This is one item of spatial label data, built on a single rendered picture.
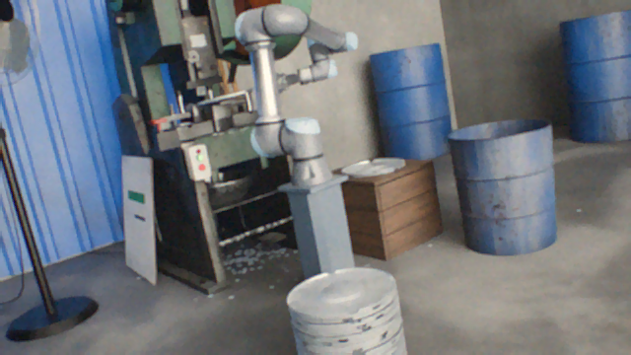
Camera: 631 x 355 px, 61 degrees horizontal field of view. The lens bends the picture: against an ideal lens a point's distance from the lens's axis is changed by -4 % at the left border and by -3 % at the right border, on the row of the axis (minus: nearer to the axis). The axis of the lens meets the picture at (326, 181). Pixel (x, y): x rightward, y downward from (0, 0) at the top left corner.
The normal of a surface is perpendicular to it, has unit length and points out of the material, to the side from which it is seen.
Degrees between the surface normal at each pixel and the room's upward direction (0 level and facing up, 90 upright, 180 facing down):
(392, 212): 90
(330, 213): 90
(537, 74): 90
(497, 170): 92
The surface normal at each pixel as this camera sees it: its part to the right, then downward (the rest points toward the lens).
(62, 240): 0.62, 0.05
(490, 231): -0.58, 0.30
